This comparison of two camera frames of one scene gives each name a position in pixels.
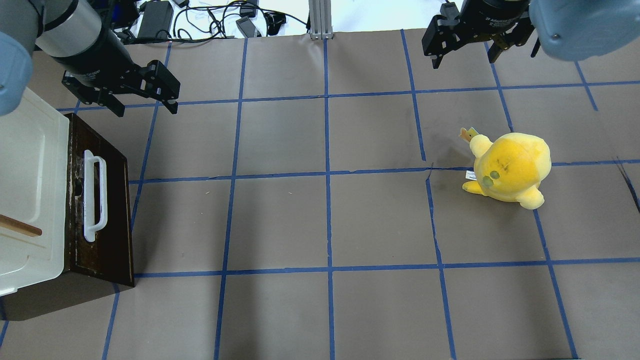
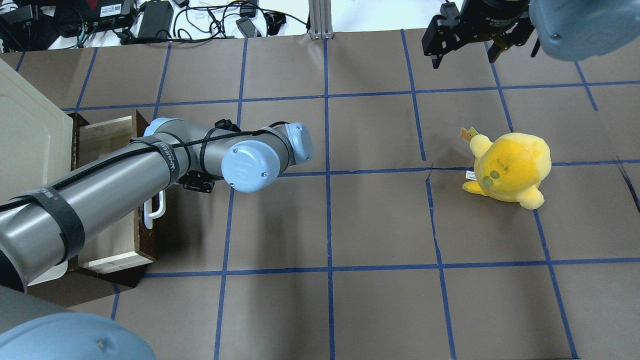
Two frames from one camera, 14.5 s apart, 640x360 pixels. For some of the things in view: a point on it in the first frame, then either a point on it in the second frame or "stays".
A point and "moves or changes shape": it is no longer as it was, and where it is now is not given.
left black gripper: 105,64 → 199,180
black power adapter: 156,15 stays
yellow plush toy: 511,169 stays
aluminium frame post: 320,19 stays
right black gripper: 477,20 stays
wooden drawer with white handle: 98,236 moves or changes shape
